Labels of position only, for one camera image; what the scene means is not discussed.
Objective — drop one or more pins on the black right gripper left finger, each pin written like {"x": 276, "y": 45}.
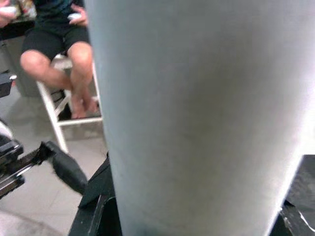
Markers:
{"x": 101, "y": 216}

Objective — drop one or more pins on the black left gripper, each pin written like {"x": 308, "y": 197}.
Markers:
{"x": 8, "y": 157}

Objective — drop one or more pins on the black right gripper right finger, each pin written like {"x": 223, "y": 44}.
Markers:
{"x": 301, "y": 196}

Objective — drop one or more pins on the white handheld controller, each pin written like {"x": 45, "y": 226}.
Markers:
{"x": 73, "y": 16}
{"x": 7, "y": 11}

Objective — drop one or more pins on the white plastic table leg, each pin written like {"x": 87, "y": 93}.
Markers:
{"x": 197, "y": 110}

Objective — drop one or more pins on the person's right hand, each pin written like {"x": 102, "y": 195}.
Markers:
{"x": 7, "y": 21}

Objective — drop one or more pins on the person's left hand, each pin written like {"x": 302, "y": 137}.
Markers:
{"x": 83, "y": 17}

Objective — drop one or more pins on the white wooden bar stool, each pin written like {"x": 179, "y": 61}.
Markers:
{"x": 56, "y": 125}

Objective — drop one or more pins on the seated person in dark clothes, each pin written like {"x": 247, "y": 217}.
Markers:
{"x": 46, "y": 41}

